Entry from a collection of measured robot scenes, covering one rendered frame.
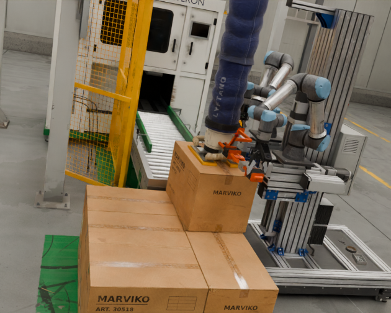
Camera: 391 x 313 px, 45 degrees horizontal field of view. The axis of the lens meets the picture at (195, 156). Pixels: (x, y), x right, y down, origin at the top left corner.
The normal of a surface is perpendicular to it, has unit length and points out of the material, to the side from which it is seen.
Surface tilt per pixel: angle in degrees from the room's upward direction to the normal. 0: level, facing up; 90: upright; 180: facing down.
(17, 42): 90
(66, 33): 90
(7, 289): 0
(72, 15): 90
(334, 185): 90
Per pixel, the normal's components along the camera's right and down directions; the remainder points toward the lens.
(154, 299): 0.23, 0.35
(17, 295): 0.18, -0.93
